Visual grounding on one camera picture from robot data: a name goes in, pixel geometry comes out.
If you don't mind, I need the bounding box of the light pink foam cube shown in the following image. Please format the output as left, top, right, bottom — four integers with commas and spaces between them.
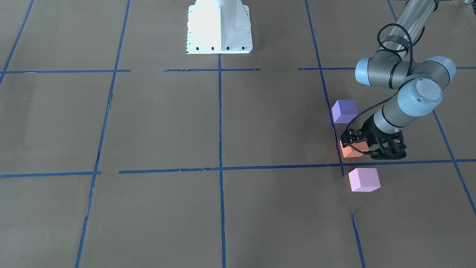
348, 168, 381, 192

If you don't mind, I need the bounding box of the dark purple foam cube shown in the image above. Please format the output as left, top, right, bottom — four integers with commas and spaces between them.
331, 99, 359, 123

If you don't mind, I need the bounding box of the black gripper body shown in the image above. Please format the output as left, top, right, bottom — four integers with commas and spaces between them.
340, 115, 382, 150

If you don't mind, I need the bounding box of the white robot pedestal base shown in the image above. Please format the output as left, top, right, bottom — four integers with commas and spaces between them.
186, 0, 253, 54

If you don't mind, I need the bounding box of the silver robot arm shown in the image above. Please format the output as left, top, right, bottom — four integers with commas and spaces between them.
340, 0, 457, 159

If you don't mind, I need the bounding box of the orange foam cube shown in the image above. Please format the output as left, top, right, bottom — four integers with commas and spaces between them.
340, 138, 369, 158

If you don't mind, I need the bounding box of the black camera cable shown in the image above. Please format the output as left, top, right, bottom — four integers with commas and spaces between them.
343, 23, 414, 154

